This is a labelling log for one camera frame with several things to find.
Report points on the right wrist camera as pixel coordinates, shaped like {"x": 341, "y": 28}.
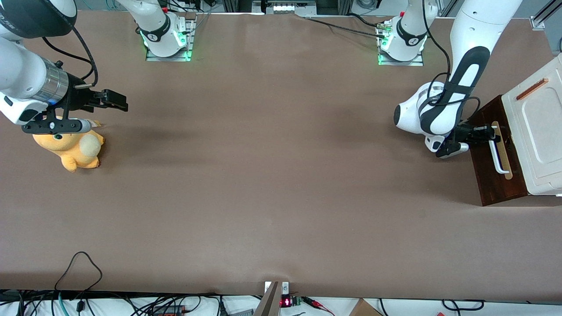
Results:
{"x": 57, "y": 126}

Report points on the dark wood drawer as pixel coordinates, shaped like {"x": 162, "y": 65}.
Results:
{"x": 487, "y": 180}

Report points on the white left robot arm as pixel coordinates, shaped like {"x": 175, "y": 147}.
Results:
{"x": 474, "y": 30}

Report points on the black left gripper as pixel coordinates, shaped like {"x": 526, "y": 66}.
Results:
{"x": 466, "y": 132}

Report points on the orange plush toy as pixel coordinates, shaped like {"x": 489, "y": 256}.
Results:
{"x": 74, "y": 151}

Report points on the red black alligator clips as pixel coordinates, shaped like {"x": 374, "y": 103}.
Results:
{"x": 316, "y": 303}

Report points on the white lit device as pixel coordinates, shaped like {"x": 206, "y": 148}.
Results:
{"x": 285, "y": 8}

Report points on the aluminium frame profile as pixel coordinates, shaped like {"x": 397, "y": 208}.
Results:
{"x": 538, "y": 22}

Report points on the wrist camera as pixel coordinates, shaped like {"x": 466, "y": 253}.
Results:
{"x": 452, "y": 150}
{"x": 57, "y": 126}

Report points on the white metal bracket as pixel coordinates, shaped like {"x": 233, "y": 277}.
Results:
{"x": 285, "y": 288}

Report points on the grey power adapter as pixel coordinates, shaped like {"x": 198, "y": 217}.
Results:
{"x": 241, "y": 313}

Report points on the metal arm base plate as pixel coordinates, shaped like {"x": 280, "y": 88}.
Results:
{"x": 415, "y": 62}
{"x": 153, "y": 57}

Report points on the brown cardboard piece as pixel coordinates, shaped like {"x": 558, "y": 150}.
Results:
{"x": 363, "y": 309}

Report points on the white drawer cabinet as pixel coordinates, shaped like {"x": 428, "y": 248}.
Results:
{"x": 540, "y": 136}

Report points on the orange black connector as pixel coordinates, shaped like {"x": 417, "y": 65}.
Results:
{"x": 169, "y": 311}

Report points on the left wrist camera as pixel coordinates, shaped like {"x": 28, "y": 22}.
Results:
{"x": 452, "y": 150}

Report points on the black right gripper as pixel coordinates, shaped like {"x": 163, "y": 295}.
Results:
{"x": 79, "y": 97}

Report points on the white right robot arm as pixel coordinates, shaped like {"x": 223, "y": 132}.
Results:
{"x": 22, "y": 74}

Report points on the grey camera support strut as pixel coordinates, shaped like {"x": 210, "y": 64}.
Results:
{"x": 270, "y": 303}

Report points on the red display circuit module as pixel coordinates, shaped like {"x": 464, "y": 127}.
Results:
{"x": 286, "y": 302}

